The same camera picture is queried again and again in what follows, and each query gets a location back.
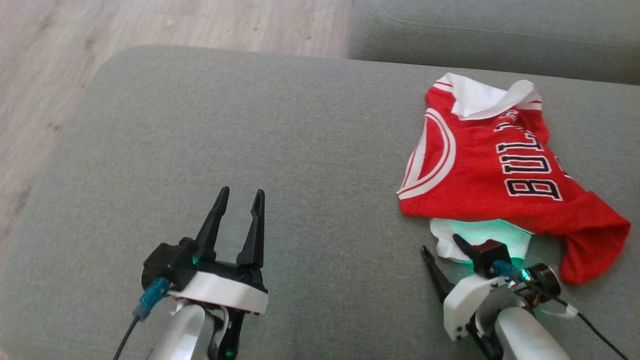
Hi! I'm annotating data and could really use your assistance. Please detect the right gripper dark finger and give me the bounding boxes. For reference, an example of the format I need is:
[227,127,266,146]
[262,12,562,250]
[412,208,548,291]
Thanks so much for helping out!
[421,245,456,304]
[452,233,477,266]

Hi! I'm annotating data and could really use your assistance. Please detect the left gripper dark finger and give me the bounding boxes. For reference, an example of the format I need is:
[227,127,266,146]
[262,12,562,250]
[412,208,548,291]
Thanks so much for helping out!
[236,189,266,269]
[194,186,231,263]

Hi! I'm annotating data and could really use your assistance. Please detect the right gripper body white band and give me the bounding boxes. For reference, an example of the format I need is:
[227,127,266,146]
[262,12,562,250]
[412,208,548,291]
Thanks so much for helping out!
[443,264,561,342]

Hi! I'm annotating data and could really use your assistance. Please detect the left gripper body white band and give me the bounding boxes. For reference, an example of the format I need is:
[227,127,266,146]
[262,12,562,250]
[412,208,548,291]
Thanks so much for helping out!
[170,260,269,316]

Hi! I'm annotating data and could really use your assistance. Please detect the red basketball jersey white sleeves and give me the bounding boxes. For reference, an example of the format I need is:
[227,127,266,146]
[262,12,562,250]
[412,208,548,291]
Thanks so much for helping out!
[396,72,632,286]

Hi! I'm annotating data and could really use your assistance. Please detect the large grey sofa seat cushion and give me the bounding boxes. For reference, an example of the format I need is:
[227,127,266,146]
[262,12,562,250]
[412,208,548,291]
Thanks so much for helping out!
[0,45,640,360]

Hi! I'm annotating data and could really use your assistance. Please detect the grey sofa back cushion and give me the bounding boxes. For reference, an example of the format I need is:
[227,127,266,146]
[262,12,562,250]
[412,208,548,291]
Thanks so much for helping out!
[348,0,640,86]

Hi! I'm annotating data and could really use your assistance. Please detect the left black cable blue plug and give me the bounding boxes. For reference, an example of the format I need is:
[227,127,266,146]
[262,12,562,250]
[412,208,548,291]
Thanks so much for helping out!
[112,277,172,360]

